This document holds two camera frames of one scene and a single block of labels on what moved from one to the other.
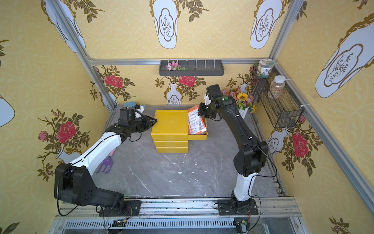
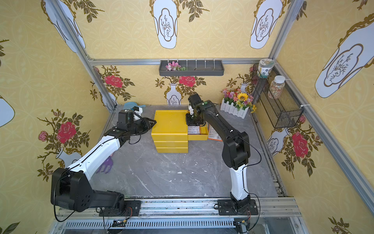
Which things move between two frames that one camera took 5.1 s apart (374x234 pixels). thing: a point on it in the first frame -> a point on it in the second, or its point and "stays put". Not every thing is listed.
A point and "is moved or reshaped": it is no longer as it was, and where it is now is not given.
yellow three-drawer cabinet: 170,132 stays put
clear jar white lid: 276,87 stays put
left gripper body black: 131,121 stays put
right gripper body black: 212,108 -> 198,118
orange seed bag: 196,125 is moved or reshaped
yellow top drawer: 203,136 stays put
